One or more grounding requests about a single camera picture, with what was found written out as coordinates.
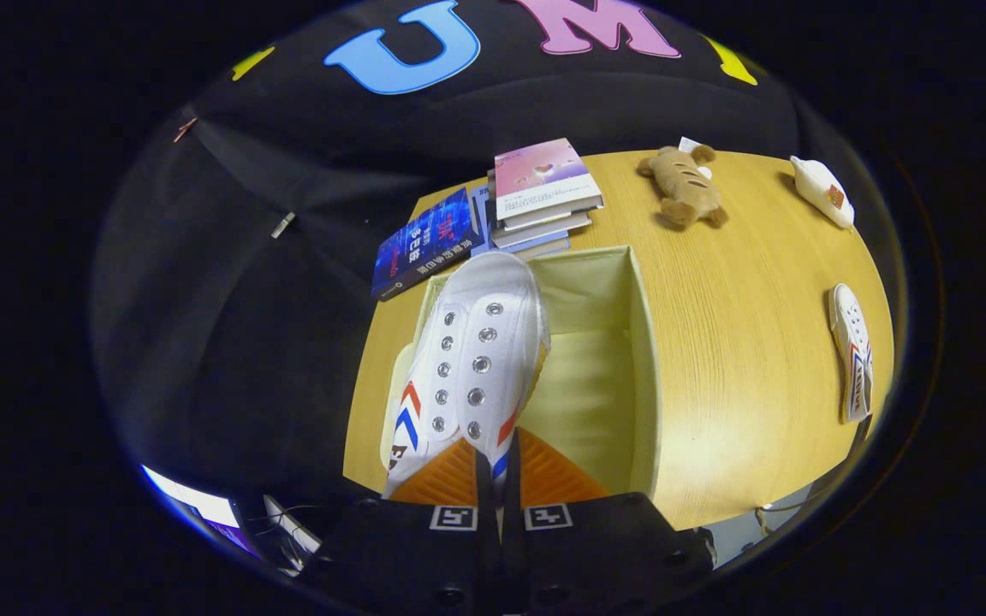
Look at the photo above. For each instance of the cream fabric storage box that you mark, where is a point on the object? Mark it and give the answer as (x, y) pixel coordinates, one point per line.
(596, 385)

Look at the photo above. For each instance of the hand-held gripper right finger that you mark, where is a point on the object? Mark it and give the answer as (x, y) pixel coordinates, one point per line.
(510, 479)

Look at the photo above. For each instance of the silver clip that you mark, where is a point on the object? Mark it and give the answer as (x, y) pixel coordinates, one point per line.
(282, 224)

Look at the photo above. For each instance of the black backdrop cloth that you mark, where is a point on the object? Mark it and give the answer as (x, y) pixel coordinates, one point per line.
(228, 282)

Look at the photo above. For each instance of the pink cover book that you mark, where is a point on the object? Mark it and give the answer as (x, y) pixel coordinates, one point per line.
(544, 175)

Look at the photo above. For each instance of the white plush pouch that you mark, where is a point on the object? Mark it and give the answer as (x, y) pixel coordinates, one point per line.
(822, 192)

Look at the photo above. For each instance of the copper clip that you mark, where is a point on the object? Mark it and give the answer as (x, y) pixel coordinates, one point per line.
(185, 128)

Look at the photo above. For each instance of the blue hardcover book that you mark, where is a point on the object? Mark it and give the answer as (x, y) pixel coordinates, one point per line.
(424, 244)

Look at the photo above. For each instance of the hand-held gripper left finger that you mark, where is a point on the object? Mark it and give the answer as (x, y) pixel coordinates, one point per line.
(484, 479)

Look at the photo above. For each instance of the computer monitor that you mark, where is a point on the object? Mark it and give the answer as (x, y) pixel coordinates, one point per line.
(198, 500)

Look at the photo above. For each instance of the brown plush toy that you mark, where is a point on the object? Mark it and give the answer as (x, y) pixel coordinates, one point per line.
(686, 184)

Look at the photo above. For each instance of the white striped canvas shoe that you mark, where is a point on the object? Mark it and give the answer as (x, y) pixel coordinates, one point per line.
(854, 351)
(476, 342)

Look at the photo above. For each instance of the light blue book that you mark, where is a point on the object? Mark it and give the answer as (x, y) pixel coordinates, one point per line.
(544, 248)

